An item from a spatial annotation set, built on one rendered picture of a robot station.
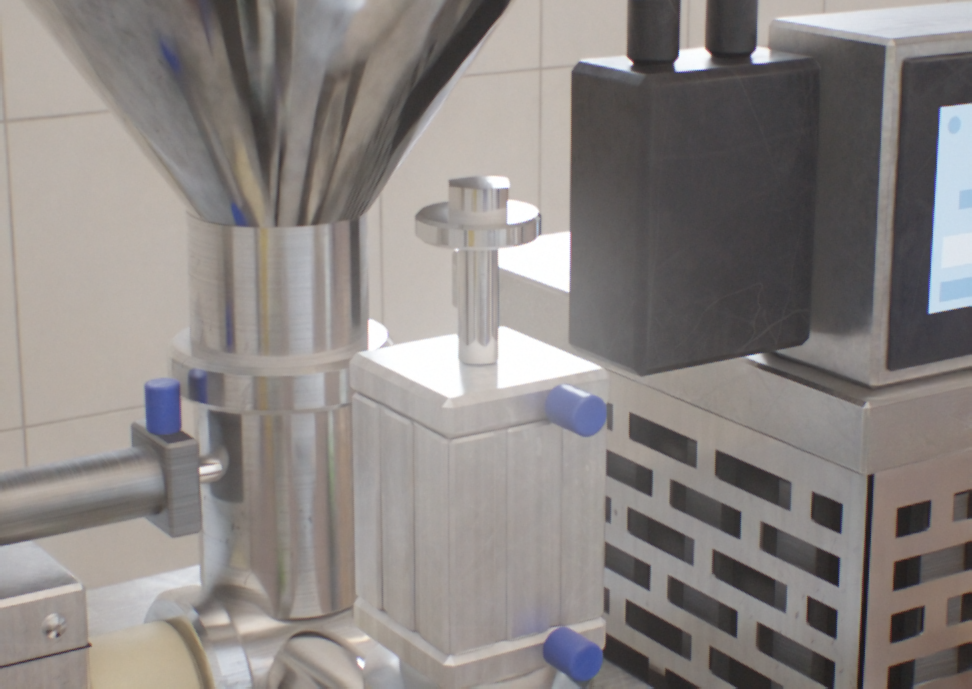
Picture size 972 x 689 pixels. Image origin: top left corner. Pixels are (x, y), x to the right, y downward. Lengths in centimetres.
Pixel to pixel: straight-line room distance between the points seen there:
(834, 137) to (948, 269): 6
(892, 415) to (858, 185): 7
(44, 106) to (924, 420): 147
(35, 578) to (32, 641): 2
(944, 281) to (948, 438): 5
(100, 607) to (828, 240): 35
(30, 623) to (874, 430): 26
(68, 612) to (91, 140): 151
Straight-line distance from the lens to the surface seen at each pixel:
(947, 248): 67
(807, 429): 68
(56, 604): 58
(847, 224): 67
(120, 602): 87
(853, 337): 67
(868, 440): 66
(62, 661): 58
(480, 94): 227
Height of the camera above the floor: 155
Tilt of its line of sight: 15 degrees down
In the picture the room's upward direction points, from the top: straight up
